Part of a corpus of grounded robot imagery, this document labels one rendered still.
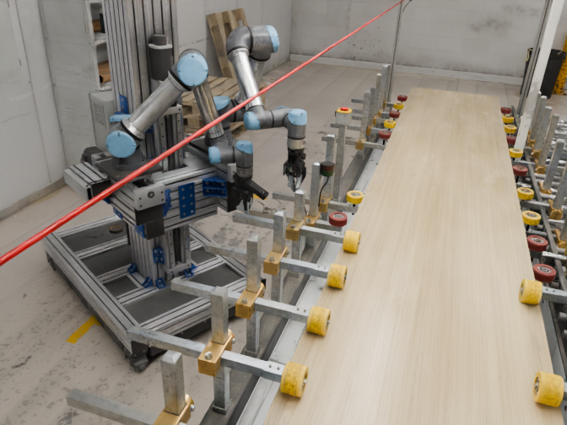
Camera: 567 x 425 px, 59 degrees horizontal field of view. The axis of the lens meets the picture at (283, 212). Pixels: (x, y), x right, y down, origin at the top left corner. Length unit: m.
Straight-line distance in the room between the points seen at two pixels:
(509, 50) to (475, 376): 8.55
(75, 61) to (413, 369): 3.60
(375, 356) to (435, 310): 0.32
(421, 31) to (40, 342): 8.22
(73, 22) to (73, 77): 0.42
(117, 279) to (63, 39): 2.13
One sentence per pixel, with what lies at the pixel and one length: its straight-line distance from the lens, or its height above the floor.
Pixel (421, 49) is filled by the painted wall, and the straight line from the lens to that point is 9.80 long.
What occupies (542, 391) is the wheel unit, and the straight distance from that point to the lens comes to 1.51.
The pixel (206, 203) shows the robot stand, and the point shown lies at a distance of 2.60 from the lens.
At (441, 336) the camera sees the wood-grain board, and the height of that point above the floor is 0.90.
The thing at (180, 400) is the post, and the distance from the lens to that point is 1.26.
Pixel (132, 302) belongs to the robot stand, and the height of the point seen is 0.22.
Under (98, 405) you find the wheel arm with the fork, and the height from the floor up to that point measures 0.96.
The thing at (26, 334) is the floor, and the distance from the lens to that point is 3.18.
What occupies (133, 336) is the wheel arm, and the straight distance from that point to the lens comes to 1.52.
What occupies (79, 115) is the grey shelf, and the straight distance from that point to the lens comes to 4.54.
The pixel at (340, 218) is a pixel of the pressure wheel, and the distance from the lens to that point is 2.19.
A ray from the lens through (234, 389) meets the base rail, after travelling 1.68.
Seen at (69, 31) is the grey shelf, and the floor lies 1.31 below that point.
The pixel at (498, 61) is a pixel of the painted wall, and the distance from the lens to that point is 9.83.
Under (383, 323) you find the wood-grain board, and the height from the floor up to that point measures 0.90.
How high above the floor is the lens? 1.93
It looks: 28 degrees down
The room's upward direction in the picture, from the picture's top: 3 degrees clockwise
